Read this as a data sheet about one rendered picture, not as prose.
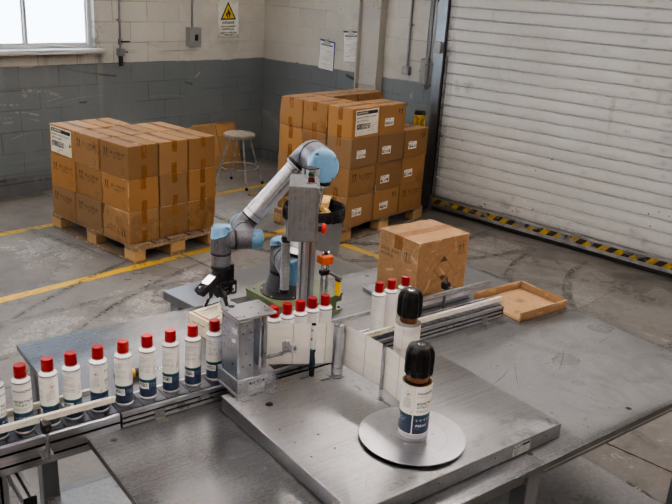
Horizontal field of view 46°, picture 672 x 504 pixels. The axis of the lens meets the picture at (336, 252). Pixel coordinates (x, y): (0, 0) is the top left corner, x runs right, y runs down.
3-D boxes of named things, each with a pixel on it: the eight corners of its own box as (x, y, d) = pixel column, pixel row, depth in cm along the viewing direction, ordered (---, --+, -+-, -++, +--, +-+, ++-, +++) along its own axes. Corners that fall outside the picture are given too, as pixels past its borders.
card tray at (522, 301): (519, 322, 321) (521, 313, 320) (473, 300, 340) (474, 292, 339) (566, 308, 338) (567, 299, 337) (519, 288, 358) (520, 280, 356)
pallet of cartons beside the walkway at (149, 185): (219, 243, 649) (220, 136, 620) (133, 265, 590) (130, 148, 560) (134, 210, 724) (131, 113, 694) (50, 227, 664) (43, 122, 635)
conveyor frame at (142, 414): (121, 428, 230) (120, 414, 228) (107, 412, 238) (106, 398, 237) (502, 316, 325) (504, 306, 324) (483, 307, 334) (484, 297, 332)
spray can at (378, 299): (374, 337, 287) (378, 285, 281) (365, 332, 291) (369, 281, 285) (385, 334, 290) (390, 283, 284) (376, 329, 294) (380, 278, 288)
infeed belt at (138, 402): (119, 423, 231) (119, 411, 229) (108, 411, 237) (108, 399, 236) (500, 313, 326) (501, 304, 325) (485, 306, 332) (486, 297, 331)
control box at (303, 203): (286, 241, 259) (288, 185, 253) (288, 226, 275) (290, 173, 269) (317, 243, 259) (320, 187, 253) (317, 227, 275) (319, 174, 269)
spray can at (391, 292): (386, 334, 291) (391, 282, 284) (378, 328, 295) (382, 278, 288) (397, 331, 294) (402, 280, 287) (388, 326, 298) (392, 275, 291)
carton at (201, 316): (208, 341, 288) (208, 322, 286) (188, 330, 296) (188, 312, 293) (242, 329, 299) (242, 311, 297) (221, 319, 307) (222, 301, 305)
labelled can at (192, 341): (189, 389, 244) (188, 329, 237) (181, 382, 248) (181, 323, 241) (204, 385, 247) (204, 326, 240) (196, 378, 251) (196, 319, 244)
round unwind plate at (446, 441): (407, 482, 205) (407, 478, 205) (337, 428, 228) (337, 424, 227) (487, 447, 223) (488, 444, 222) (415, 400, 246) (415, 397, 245)
